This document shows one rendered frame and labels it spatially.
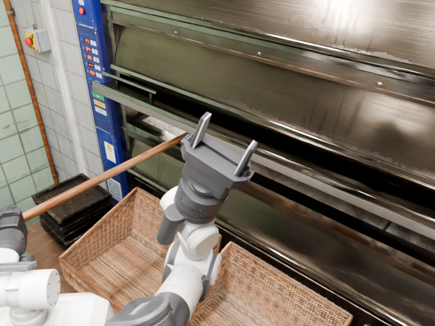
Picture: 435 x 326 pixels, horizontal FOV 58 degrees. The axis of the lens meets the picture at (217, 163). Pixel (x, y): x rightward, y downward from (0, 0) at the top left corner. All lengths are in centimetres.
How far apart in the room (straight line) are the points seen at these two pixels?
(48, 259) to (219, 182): 161
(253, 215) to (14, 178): 171
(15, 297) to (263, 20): 91
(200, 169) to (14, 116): 210
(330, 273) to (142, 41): 112
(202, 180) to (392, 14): 63
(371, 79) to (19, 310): 93
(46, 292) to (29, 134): 206
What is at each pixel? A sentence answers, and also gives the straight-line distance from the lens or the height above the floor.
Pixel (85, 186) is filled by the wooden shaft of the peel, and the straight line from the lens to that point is 147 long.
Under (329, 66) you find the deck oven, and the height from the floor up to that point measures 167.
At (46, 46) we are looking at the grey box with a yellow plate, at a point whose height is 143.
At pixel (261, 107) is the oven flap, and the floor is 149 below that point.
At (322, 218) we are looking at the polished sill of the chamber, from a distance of 137.
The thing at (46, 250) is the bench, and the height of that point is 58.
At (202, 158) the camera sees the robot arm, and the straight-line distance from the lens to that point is 62.
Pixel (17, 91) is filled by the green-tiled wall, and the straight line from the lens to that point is 263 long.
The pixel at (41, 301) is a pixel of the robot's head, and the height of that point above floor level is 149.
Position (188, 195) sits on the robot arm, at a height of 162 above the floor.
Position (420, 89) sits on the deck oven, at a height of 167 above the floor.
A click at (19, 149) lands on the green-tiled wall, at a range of 274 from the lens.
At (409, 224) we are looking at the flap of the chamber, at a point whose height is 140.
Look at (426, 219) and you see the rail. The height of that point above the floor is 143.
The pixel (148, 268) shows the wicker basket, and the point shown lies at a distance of 197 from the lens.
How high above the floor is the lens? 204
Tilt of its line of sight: 33 degrees down
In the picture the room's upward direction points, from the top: straight up
